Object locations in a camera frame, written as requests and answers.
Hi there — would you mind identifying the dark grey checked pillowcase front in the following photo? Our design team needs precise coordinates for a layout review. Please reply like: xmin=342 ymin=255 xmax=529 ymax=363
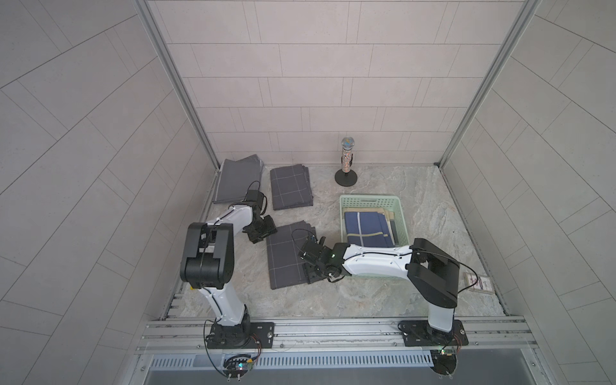
xmin=266 ymin=221 xmax=315 ymax=290

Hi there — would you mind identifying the dark grey checked pillowcase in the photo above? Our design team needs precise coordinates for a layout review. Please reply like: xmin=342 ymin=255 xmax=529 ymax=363
xmin=266 ymin=221 xmax=315 ymax=290
xmin=270 ymin=165 xmax=314 ymax=210

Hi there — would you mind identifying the dark grey checked pillowcase back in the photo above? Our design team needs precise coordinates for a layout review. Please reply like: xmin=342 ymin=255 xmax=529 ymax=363
xmin=270 ymin=165 xmax=314 ymax=210

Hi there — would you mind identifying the blue pillowcase with stripes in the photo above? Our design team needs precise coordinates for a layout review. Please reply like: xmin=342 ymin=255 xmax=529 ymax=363
xmin=343 ymin=211 xmax=393 ymax=248

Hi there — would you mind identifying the green plastic basket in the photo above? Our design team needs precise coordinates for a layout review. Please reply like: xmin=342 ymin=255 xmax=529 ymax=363
xmin=338 ymin=193 xmax=412 ymax=280

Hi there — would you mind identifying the beige grey striped pillowcase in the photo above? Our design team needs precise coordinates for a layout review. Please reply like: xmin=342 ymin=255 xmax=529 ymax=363
xmin=376 ymin=208 xmax=399 ymax=246

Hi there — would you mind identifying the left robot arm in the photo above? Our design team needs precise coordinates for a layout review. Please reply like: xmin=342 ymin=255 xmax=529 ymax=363
xmin=180 ymin=189 xmax=277 ymax=347

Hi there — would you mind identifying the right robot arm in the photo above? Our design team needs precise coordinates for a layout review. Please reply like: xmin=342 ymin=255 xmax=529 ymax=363
xmin=298 ymin=236 xmax=460 ymax=337

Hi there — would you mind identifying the plain grey folded pillowcase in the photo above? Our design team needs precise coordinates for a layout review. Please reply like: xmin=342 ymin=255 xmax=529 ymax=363
xmin=213 ymin=154 xmax=264 ymax=204

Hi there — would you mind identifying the microphone on black stand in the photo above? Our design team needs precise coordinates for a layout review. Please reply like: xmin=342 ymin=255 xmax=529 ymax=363
xmin=335 ymin=136 xmax=358 ymax=187

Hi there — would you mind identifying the left circuit board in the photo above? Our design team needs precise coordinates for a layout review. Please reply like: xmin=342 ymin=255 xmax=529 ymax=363
xmin=222 ymin=354 xmax=257 ymax=380

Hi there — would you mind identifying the circuit board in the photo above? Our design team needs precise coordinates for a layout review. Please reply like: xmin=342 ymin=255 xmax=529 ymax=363
xmin=430 ymin=350 xmax=457 ymax=378
xmin=222 ymin=354 xmax=257 ymax=380

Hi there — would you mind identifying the right circuit board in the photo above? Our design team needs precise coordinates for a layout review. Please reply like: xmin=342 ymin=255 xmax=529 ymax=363
xmin=430 ymin=350 xmax=457 ymax=378

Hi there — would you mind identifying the small packet on table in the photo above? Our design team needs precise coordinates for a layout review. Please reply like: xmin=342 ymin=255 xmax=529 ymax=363
xmin=464 ymin=273 xmax=496 ymax=295

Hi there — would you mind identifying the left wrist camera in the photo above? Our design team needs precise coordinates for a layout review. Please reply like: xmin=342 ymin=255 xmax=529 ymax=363
xmin=244 ymin=189 xmax=266 ymax=207

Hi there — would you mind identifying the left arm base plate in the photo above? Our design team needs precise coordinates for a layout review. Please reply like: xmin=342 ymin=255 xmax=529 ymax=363
xmin=205 ymin=322 xmax=275 ymax=350

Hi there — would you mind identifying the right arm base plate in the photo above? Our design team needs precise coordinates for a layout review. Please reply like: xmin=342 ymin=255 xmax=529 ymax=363
xmin=397 ymin=319 xmax=468 ymax=348

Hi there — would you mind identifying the aluminium rail frame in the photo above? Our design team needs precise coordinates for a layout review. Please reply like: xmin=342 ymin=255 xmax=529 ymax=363
xmin=134 ymin=314 xmax=540 ymax=357

